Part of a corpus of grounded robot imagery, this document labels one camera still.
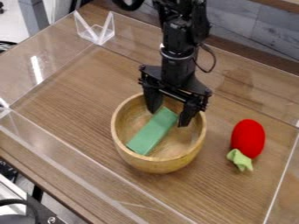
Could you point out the black table clamp mount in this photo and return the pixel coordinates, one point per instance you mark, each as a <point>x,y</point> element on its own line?
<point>40,216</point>

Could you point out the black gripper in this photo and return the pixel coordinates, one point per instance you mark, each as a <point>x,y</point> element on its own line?
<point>173,79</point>

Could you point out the green rectangular block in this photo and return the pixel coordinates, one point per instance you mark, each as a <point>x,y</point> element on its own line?
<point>152,132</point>

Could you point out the brown wooden bowl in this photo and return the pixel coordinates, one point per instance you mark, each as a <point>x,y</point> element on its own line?
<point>180,145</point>

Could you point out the red plush strawberry toy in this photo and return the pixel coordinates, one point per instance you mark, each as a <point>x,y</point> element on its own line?
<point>247,144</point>

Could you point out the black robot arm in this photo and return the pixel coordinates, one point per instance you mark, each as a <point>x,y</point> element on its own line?
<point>185,28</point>

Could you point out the clear acrylic corner bracket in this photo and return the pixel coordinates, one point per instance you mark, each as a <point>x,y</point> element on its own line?
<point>94,33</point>

